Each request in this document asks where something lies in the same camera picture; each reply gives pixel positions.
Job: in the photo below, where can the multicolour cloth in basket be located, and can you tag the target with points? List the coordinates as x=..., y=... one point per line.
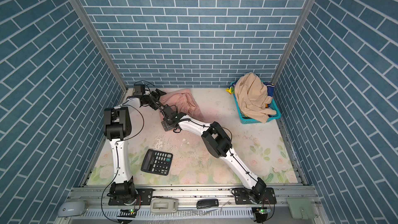
x=230, y=90

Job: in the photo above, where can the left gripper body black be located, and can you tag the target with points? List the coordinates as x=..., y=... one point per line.
x=150, y=99

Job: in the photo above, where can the beige plastic holder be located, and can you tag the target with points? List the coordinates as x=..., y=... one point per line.
x=164, y=205

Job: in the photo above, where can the white slotted cable duct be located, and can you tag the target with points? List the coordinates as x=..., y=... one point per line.
x=146, y=214

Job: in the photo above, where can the grey computer mouse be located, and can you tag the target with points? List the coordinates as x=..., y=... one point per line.
x=73, y=208

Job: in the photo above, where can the beige shorts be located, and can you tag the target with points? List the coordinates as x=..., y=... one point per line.
x=253, y=98

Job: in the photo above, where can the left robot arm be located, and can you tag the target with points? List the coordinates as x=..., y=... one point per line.
x=117, y=130

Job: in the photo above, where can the black car key fob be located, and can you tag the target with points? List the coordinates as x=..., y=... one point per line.
x=207, y=203

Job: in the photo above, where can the black desk calculator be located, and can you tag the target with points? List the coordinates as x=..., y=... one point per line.
x=157, y=162

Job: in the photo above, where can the pink shorts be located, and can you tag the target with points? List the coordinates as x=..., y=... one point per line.
x=183, y=101

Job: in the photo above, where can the left circuit board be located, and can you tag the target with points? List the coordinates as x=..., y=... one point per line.
x=127, y=213

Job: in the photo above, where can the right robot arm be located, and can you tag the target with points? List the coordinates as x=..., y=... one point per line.
x=219, y=145

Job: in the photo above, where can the circuit board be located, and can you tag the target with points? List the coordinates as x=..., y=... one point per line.
x=261, y=210
x=127, y=213

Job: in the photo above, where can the aluminium front rail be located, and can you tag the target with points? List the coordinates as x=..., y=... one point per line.
x=188, y=196

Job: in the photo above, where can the green leather wallet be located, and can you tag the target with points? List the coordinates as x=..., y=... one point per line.
x=301, y=208

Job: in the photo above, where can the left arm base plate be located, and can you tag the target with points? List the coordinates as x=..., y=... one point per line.
x=141, y=197

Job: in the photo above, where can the right circuit board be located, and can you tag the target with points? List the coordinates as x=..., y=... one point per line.
x=261, y=210

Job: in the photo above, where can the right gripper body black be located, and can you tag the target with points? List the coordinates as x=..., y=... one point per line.
x=167, y=124

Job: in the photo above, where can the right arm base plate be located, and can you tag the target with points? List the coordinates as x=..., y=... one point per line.
x=244, y=196

